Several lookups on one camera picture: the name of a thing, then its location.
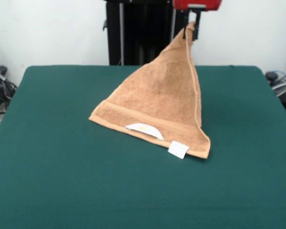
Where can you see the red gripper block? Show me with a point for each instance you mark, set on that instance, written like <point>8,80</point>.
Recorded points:
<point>209,4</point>

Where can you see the tan terry towel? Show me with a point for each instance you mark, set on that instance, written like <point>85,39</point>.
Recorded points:
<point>162,100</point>

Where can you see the dark green table cloth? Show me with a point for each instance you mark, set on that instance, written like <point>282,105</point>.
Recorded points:
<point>62,179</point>

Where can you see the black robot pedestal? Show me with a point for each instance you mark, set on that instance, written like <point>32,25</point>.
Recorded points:
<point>145,35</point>

